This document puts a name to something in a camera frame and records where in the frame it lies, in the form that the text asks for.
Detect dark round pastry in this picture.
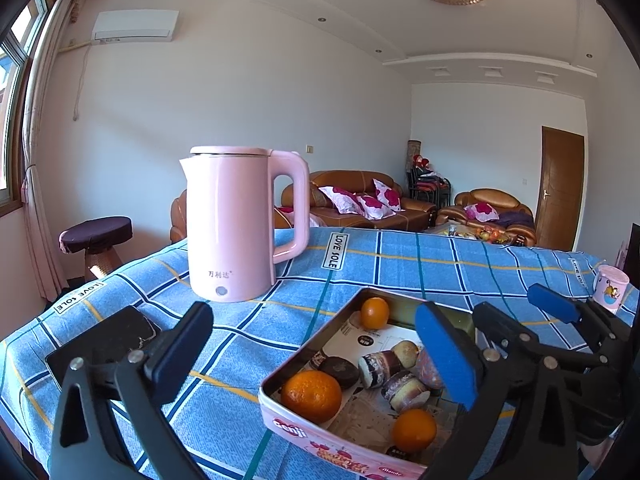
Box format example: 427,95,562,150
319,356,361,390

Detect white printed leaflet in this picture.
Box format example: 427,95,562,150
300,310,466,461

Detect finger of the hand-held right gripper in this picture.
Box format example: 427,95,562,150
527,283,635,356
472,301,603,376

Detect pink electric kettle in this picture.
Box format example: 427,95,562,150
179,146,311,304

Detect small orange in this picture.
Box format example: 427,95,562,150
360,297,391,331
391,408,437,454

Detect long brown leather sofa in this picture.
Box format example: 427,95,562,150
280,170,438,233

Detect brown wooden door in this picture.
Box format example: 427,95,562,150
534,126,586,252

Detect pink tin box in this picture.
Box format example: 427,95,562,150
258,287,481,480

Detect white floral pillow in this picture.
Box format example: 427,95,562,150
318,186,362,215
372,178,403,212
464,202,501,222
352,192,396,220

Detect coffee table with fruit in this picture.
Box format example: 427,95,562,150
427,220,528,248

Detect large orange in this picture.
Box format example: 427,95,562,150
281,370,343,424

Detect purple blanket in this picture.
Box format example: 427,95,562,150
495,211,536,231

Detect purple cushioned stool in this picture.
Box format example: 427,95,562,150
58,216,133,283

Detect stacked dark chairs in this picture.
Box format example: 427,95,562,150
406,157,453,206

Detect air conditioner hose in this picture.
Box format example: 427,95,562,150
57,40,93,122

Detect layered cake roll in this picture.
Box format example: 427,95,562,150
381,372,432,412
358,351,401,390

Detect pink lidded plastic cup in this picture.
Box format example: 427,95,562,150
593,265,631,310

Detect brown leather armchair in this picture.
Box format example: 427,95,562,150
436,188,537,248

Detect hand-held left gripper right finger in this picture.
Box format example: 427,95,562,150
414,301,581,480

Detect black smartphone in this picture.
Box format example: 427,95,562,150
45,305,163,386

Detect blue plaid tablecloth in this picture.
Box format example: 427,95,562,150
0,226,636,480

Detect pink curtain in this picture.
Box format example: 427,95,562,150
20,0,88,301

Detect window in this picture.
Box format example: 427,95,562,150
0,0,56,211

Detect white air conditioner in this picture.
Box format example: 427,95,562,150
92,10,180,43

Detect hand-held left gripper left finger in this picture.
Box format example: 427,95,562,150
47,301,215,480

